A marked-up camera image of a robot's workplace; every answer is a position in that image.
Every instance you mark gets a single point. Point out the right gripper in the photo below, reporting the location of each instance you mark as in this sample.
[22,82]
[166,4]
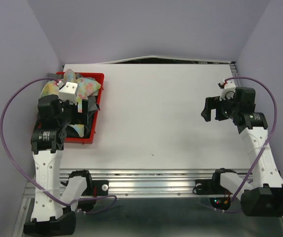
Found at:
[212,102]

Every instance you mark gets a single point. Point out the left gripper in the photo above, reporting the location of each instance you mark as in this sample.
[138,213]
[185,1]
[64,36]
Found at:
[81,118]

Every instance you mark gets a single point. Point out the floral pastel skirt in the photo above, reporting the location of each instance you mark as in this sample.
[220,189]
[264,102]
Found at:
[90,116]

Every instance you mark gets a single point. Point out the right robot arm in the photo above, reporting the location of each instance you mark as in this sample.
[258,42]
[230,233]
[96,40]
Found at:
[264,196]

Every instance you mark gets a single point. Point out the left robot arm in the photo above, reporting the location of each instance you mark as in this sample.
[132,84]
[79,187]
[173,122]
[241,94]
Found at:
[54,212]

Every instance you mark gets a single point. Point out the grey skirt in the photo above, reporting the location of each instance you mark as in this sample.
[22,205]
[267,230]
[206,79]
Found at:
[88,88]

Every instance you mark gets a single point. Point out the red plastic bin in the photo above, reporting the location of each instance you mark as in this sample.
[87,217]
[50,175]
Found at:
[99,78]

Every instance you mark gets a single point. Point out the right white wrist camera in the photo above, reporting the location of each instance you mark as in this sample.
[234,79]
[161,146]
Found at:
[228,88]

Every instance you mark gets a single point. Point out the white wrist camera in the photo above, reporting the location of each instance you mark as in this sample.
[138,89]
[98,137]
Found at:
[68,92]
[228,88]

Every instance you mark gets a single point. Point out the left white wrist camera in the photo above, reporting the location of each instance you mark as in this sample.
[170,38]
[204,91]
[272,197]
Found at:
[68,92]

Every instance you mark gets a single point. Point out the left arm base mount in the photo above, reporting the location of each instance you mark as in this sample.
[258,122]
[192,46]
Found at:
[99,187]

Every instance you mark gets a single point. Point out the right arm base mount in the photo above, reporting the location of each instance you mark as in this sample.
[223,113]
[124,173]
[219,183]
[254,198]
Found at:
[209,187]

